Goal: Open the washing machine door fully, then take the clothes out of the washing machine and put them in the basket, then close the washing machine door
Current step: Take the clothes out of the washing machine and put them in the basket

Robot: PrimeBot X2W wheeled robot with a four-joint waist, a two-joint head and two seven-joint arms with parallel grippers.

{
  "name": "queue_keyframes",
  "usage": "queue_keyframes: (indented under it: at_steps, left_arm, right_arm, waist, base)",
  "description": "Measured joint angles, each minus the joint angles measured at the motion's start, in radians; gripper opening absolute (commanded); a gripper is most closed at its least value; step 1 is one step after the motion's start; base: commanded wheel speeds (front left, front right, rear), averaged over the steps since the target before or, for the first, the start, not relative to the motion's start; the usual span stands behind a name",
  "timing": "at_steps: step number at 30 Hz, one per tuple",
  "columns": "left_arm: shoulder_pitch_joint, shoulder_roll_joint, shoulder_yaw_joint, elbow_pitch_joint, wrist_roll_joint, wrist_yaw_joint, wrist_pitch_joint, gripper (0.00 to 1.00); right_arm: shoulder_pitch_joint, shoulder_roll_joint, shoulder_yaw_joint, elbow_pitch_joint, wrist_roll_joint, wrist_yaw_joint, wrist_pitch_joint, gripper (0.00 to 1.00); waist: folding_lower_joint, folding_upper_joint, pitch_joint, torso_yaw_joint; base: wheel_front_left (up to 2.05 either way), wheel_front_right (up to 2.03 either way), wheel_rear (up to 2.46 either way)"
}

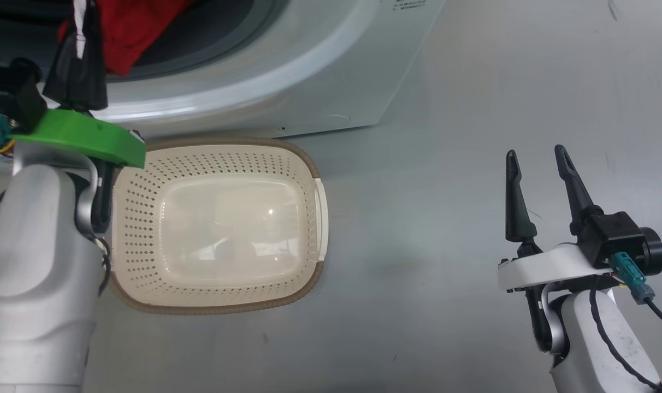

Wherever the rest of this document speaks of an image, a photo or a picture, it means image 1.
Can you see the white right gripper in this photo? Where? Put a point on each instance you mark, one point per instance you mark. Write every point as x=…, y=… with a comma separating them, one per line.
x=549, y=267

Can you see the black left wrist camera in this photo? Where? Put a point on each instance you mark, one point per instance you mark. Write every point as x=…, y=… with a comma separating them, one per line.
x=9, y=90

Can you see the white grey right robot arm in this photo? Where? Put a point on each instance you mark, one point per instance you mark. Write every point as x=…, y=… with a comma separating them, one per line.
x=582, y=349

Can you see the white front-loading washing machine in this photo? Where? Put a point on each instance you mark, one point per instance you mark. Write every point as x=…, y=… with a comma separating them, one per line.
x=287, y=71

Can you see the cream perforated laundry basket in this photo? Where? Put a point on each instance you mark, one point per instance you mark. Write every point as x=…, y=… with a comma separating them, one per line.
x=216, y=234

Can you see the teal right camera connector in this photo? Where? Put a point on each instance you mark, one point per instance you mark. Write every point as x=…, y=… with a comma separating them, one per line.
x=631, y=278

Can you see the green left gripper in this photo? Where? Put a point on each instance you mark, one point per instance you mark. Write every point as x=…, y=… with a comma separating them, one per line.
x=85, y=134

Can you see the red white-striped garment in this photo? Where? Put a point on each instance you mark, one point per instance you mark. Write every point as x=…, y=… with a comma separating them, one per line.
x=129, y=33

